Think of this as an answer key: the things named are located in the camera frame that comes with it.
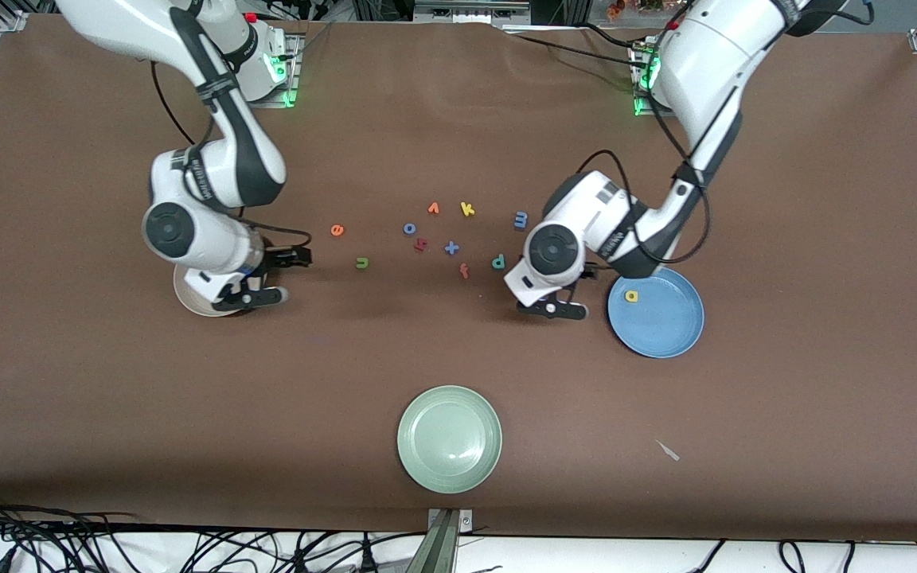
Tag long black arm cable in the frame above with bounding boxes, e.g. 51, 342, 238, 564
150, 60, 217, 152

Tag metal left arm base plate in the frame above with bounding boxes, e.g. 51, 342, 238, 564
632, 40, 678, 119

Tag thin black base cable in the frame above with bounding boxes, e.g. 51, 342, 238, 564
290, 22, 334, 60

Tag grey metal bracket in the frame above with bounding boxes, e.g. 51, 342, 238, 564
405, 508, 475, 573

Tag blue round plate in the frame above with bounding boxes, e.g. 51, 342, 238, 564
607, 267, 705, 359

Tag beige round plate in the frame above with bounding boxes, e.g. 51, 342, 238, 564
173, 267, 266, 318

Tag black base power cable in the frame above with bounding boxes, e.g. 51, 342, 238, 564
562, 22, 638, 50
516, 33, 642, 64

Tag black floor cable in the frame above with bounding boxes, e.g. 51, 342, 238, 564
0, 489, 141, 573
685, 540, 726, 573

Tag grey metal box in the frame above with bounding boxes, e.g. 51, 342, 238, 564
413, 0, 533, 26

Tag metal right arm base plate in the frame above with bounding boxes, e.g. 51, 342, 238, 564
244, 36, 301, 109

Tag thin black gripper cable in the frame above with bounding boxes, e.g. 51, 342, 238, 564
576, 150, 712, 265
237, 205, 314, 254

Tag brown paper table cover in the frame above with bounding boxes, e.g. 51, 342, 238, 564
0, 14, 917, 542

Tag pale green round plate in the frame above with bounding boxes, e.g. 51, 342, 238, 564
396, 385, 503, 495

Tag orange background object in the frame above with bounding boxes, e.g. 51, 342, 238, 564
607, 0, 668, 18

